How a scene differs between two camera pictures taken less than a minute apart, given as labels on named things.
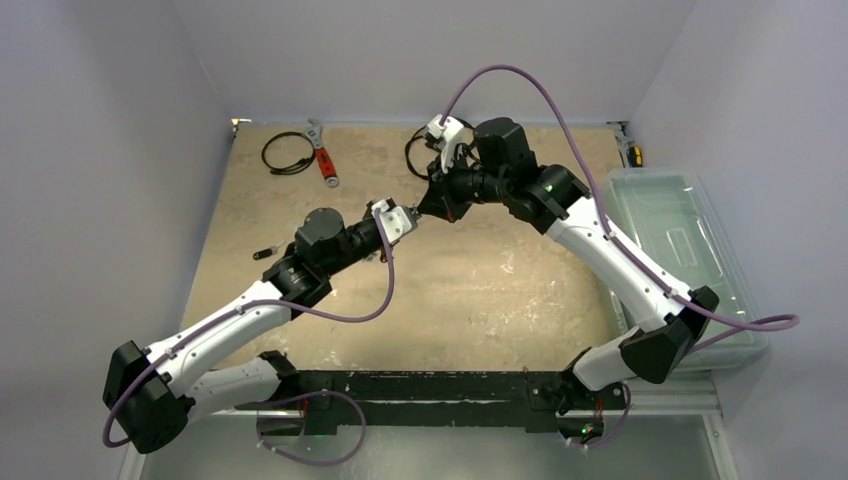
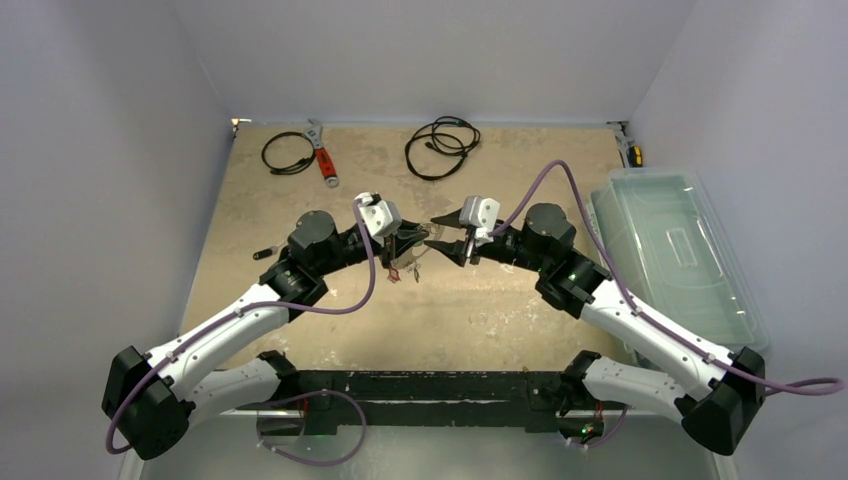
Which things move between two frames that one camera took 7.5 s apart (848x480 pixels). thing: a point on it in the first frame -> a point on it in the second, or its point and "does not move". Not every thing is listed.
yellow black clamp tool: x=631 y=154 does not move
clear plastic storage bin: x=668 y=218 does not move
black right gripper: x=441 y=198 -> x=472 y=242
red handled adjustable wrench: x=324 y=159 does not move
